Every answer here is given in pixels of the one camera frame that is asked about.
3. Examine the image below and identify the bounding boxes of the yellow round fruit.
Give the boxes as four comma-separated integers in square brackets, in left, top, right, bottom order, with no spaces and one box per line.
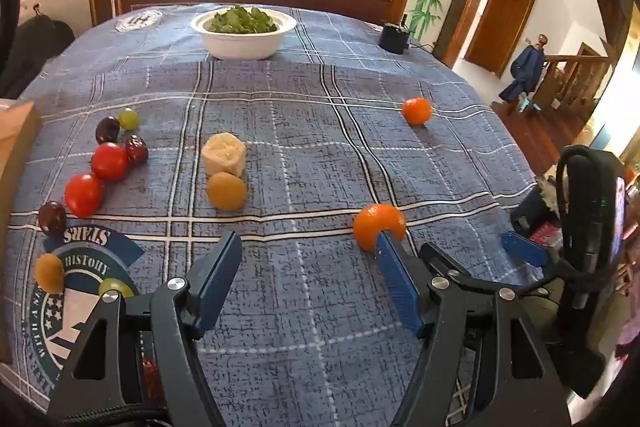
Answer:
[35,253,66,294]

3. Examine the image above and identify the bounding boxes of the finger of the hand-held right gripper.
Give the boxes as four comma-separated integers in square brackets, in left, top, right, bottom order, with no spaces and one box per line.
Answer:
[501,231,551,269]

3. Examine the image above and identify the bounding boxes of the small black box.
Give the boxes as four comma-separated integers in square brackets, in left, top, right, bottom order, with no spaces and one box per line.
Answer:
[378,21,412,55]

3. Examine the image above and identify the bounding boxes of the dark purple grape top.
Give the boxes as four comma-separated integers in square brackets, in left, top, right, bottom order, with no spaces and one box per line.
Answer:
[95,116,121,144]

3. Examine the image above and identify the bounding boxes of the red tomato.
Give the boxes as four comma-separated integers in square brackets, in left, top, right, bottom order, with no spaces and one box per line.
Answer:
[91,142,131,182]
[64,173,105,218]

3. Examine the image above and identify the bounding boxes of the white bowl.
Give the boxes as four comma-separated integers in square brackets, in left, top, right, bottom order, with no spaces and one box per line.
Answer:
[190,7,298,61]

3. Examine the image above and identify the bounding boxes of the red date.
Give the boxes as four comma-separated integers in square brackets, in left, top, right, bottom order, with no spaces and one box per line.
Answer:
[125,135,149,166]

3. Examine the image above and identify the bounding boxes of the wooden stair railing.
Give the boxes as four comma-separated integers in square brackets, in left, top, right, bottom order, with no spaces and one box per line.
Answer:
[530,34,616,132]

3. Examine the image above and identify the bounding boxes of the blue plaid tablecloth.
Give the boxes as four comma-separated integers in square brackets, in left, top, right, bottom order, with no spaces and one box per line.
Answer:
[0,3,551,427]

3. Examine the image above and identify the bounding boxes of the cardboard box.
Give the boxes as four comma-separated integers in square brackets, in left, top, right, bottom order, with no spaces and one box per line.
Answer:
[0,99,42,365]

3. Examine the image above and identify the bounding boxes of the brown wooden door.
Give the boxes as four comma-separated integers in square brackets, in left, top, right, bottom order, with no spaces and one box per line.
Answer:
[467,0,538,78]

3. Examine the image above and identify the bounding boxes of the dark purple plum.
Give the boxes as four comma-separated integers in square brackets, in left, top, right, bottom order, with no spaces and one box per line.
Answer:
[38,201,68,236]

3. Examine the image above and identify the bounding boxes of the blue jacket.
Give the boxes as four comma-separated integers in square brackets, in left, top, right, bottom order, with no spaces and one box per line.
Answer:
[498,44,547,104]

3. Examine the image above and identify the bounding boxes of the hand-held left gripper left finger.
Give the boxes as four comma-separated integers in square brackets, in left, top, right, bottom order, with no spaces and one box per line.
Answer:
[47,231,244,427]

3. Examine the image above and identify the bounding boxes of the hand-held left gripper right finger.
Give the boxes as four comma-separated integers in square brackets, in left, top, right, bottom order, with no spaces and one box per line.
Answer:
[374,231,573,427]

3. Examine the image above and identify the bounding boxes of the tan round fruit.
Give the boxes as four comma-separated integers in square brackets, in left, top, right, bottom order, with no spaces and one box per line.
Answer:
[207,172,248,210]

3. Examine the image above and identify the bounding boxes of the orange mandarin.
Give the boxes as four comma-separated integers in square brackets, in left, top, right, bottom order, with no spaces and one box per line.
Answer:
[353,203,407,253]
[401,97,433,126]

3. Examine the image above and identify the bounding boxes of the peeled banana piece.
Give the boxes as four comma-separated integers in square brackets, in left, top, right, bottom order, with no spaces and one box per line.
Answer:
[201,132,248,178]

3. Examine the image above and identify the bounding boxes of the black sofa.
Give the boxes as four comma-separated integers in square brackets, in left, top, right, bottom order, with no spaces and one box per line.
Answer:
[0,14,76,100]

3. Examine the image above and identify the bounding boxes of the green leafy vegetables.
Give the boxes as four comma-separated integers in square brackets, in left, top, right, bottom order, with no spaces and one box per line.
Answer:
[207,5,278,35]

